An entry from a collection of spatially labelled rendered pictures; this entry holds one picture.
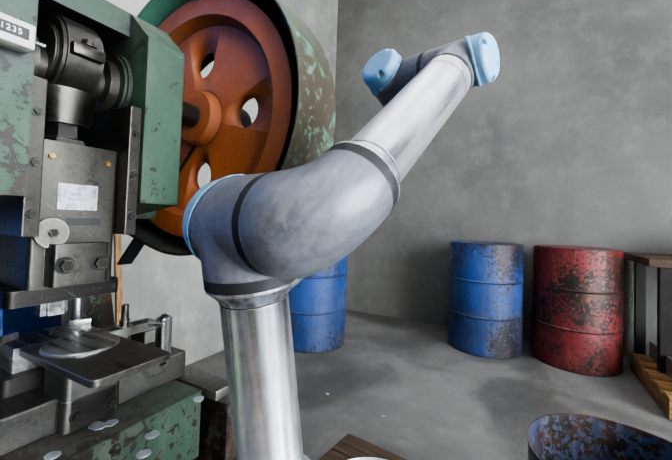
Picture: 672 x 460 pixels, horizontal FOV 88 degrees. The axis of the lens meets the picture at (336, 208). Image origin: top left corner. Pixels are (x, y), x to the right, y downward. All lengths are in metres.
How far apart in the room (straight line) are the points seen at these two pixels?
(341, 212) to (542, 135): 3.50
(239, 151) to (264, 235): 0.73
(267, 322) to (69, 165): 0.57
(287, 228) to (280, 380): 0.22
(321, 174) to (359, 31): 4.32
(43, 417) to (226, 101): 0.81
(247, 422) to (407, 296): 3.48
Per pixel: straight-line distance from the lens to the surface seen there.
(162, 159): 0.92
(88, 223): 0.88
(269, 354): 0.45
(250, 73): 1.08
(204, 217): 0.42
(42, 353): 0.85
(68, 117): 0.92
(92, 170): 0.89
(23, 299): 0.87
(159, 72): 0.95
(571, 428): 1.42
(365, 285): 4.05
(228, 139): 1.08
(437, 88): 0.49
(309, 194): 0.32
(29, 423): 0.86
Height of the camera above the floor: 1.04
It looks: 2 degrees up
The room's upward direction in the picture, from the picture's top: 2 degrees clockwise
